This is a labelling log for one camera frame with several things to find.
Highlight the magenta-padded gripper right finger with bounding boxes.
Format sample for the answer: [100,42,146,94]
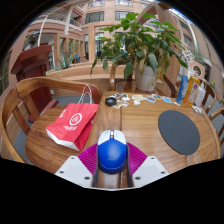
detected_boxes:
[125,142,170,189]

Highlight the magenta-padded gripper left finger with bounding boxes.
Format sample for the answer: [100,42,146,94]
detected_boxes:
[54,143,101,189]

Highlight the blue and white computer mouse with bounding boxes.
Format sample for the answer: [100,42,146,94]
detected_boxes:
[97,129,128,175]

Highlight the black round mouse pad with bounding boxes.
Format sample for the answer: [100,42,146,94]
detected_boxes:
[157,110,201,156]

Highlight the red paper shopping bag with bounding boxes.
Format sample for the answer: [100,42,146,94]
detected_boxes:
[45,84,100,153]

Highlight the wooden armchair holding red bag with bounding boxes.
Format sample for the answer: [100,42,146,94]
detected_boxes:
[0,76,103,165]

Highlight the blue square sticker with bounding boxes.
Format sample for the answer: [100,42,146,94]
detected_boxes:
[161,95,174,105]

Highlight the cream-coloured sticker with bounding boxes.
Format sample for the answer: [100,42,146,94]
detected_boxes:
[131,94,147,102]

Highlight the clear plastic packet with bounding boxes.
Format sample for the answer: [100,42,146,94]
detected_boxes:
[191,104,205,115]

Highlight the black car key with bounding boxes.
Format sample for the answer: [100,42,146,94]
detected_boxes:
[104,96,118,107]

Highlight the blue squeeze tube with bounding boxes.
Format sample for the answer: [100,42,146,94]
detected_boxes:
[175,74,189,104]

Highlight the yellow dish soap bottle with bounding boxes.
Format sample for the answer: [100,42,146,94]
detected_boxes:
[183,76,201,107]

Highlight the white pump bottle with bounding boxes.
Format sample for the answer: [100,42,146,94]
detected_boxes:
[193,81,208,108]

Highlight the empty wooden armchair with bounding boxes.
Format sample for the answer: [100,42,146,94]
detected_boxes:
[163,74,222,115]

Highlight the wooden armchair holding plant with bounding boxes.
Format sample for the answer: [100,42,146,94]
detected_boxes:
[109,63,135,93]

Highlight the spiky agave plant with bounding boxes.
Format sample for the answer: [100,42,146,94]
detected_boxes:
[54,49,76,71]

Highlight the dark red wooden lectern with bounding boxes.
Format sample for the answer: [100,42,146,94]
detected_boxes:
[10,44,59,123]

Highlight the green plant in white pot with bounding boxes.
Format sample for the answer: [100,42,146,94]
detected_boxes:
[89,12,189,93]

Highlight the white keychain charms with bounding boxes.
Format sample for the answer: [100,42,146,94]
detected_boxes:
[111,92,131,110]

